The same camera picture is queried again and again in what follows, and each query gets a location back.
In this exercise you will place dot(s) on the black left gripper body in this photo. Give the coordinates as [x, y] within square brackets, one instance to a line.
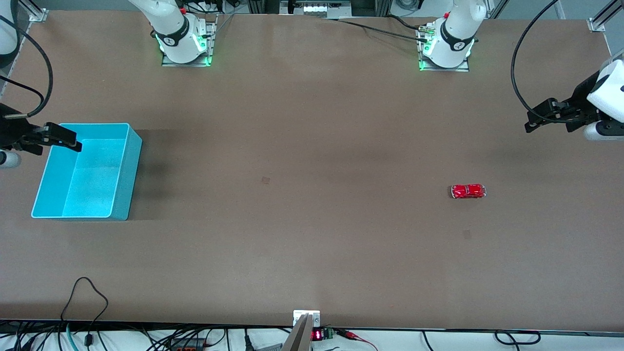
[581, 99]

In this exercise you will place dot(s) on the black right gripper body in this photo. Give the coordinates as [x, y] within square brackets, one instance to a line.
[10, 130]

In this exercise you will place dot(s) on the red beetle toy car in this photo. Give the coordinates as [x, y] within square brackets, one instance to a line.
[468, 191]

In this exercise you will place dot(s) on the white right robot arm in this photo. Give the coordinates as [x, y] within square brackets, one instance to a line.
[176, 41]

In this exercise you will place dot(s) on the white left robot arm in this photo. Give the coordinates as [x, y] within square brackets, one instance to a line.
[453, 39]

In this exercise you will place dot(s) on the blue plastic box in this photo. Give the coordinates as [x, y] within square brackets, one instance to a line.
[92, 190]

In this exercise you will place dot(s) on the white power strip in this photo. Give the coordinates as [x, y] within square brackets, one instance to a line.
[324, 8]

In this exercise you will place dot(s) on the red digit display module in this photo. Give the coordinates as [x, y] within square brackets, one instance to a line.
[319, 335]

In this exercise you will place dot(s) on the aluminium frame profile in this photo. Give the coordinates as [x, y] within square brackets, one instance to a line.
[602, 19]
[35, 10]

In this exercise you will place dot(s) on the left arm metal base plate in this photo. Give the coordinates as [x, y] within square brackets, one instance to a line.
[424, 66]

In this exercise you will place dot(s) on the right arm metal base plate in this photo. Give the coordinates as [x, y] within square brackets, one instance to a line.
[210, 46]

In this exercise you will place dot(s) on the grey metal camera bracket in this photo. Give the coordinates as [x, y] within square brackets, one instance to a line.
[300, 336]

